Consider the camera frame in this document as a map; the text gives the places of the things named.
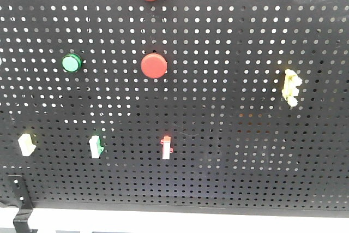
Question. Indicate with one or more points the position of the lower red push button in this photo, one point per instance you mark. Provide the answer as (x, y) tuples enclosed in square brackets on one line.
[(154, 65)]

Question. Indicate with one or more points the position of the green push button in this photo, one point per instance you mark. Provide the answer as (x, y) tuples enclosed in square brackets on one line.
[(71, 62)]

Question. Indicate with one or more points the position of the black perforated pegboard panel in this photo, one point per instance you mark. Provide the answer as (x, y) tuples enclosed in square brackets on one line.
[(238, 147)]

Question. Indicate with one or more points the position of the white standing desk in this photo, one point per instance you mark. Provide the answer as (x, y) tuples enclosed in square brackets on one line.
[(50, 220)]

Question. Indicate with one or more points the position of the red-white rocker switch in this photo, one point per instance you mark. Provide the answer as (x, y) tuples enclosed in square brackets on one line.
[(166, 147)]

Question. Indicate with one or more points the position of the green-white rocker switch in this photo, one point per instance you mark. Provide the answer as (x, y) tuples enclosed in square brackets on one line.
[(95, 147)]

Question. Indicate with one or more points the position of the yellow toggle switch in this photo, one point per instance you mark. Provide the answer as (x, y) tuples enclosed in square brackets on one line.
[(290, 89)]

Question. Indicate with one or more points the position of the white rocker switch left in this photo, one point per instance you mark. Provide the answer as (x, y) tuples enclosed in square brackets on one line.
[(27, 147)]

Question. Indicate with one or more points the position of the left black clamp bracket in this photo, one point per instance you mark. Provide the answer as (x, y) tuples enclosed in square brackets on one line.
[(24, 204)]

